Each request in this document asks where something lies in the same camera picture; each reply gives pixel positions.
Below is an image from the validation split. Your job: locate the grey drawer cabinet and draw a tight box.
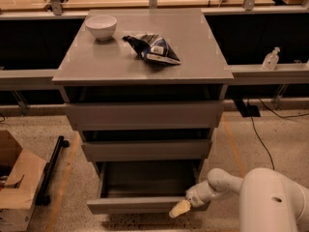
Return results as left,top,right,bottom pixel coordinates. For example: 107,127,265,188
52,8,235,191

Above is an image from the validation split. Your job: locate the black floor cable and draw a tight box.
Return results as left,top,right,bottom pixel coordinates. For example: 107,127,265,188
246,97,309,171

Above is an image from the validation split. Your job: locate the open cardboard box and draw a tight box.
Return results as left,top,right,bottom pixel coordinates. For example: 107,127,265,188
0,130,46,232

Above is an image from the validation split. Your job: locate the grey bottom drawer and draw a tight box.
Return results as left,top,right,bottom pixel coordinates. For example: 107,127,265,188
87,159,200,215

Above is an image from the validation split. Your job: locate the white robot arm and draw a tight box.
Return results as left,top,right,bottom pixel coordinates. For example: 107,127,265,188
169,168,309,232

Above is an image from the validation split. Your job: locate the grey metal rail frame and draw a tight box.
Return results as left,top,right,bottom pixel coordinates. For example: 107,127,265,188
1,9,308,90

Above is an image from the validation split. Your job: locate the black power brick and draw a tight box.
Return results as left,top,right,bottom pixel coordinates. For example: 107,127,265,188
234,100,261,117

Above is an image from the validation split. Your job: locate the grey top drawer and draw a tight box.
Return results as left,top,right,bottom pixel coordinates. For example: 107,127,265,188
65,101,223,131

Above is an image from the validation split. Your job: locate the grey middle drawer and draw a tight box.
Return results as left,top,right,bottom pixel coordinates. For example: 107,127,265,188
82,139,211,161

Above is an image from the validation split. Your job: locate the clear sanitizer bottle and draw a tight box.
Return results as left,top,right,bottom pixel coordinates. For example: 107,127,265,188
262,46,280,71

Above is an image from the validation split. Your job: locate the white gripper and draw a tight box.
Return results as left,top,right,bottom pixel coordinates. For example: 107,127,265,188
169,181,216,218

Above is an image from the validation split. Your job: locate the black metal bar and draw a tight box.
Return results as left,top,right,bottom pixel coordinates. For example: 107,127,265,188
35,135,70,206

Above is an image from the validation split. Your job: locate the grey drawer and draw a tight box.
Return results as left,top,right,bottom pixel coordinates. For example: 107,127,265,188
87,159,200,215
65,101,223,131
82,139,211,161

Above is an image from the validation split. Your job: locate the white ceramic bowl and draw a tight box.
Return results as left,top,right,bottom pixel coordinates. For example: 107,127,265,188
85,15,117,41

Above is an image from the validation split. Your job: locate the dark chip bag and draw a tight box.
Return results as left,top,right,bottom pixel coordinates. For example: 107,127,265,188
123,33,181,65

